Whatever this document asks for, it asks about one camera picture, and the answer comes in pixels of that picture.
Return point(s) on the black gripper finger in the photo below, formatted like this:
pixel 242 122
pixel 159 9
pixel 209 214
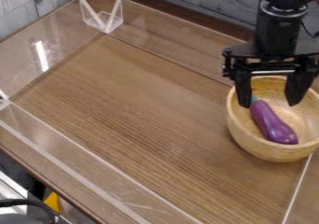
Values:
pixel 243 88
pixel 299 81

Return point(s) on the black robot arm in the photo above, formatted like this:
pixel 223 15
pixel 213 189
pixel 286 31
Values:
pixel 275 52

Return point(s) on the brown wooden bowl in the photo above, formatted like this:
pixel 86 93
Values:
pixel 302 117

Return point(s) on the purple toy eggplant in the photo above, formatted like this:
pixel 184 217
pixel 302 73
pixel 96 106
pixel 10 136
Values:
pixel 274 128

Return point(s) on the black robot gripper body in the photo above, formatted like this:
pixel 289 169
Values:
pixel 275 51

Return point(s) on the clear acrylic corner bracket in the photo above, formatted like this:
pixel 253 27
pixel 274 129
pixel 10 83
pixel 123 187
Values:
pixel 104 21

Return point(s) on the clear acrylic table barrier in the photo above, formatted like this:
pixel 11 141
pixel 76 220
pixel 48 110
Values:
pixel 90 182

